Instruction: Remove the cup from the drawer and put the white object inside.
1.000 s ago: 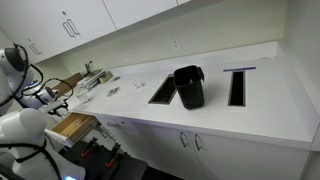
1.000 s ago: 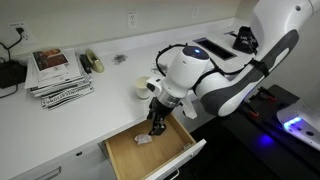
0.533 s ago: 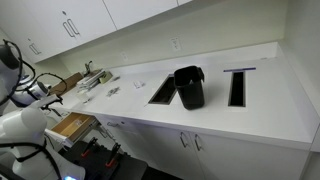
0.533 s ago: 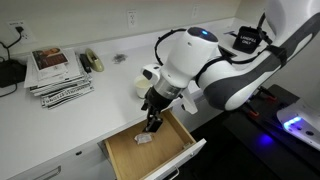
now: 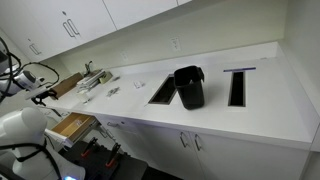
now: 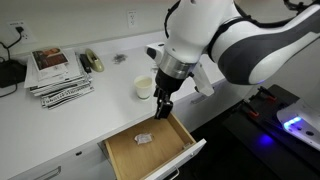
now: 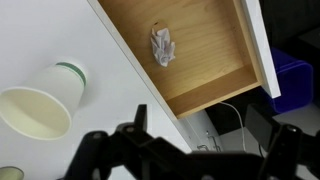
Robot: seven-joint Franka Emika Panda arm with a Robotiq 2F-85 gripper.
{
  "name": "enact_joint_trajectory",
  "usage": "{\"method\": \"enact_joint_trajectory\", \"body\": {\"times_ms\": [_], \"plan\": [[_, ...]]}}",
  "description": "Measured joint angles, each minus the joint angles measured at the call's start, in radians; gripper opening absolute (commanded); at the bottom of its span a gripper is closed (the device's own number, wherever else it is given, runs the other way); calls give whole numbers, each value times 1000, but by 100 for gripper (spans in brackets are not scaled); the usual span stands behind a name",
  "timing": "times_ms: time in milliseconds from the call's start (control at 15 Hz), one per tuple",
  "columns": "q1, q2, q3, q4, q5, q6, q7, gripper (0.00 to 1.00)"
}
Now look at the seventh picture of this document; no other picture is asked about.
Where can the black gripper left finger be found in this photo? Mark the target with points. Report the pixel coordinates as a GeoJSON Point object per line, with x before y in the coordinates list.
{"type": "Point", "coordinates": [141, 116]}

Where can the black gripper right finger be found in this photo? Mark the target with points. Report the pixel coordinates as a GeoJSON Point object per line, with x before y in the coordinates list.
{"type": "Point", "coordinates": [263, 126]}

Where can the white paper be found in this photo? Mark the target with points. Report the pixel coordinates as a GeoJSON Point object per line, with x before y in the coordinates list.
{"type": "Point", "coordinates": [163, 48]}

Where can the white paper cup green stripe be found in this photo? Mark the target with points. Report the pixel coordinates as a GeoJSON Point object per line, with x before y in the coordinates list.
{"type": "Point", "coordinates": [60, 86]}

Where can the wooden drawer white front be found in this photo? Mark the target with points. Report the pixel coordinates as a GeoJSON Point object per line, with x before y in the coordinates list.
{"type": "Point", "coordinates": [206, 50]}

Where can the blue plastic bin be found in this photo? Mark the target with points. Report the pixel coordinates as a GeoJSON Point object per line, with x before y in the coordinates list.
{"type": "Point", "coordinates": [293, 83]}

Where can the white base cabinets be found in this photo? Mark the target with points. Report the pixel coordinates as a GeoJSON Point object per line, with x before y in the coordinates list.
{"type": "Point", "coordinates": [196, 130]}

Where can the small round pale container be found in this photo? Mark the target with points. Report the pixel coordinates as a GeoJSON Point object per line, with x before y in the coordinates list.
{"type": "Point", "coordinates": [10, 174]}

